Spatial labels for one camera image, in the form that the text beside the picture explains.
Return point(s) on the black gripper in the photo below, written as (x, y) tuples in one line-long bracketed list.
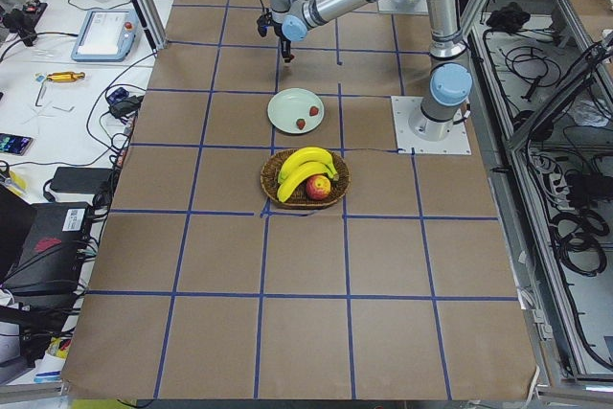
[(284, 42)]

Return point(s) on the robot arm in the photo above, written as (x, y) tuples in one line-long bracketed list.
[(450, 81)]

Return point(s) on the light green plate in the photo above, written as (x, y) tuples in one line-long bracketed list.
[(291, 104)]

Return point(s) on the yellow banana bunch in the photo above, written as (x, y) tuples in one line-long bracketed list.
[(302, 164)]

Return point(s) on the woven wicker basket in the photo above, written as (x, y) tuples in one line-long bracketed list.
[(299, 200)]

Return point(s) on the red apple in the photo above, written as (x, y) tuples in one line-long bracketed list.
[(318, 187)]

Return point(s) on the teach pendant tablet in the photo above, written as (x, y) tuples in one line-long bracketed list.
[(106, 36)]

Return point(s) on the black power adapter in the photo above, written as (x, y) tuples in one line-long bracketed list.
[(80, 180)]

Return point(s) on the smartphone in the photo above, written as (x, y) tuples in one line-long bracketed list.
[(15, 144)]

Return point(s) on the black computer box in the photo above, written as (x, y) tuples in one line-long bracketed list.
[(48, 270)]

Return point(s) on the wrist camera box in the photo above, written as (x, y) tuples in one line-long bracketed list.
[(263, 23)]

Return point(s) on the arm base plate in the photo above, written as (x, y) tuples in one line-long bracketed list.
[(408, 7), (415, 134)]

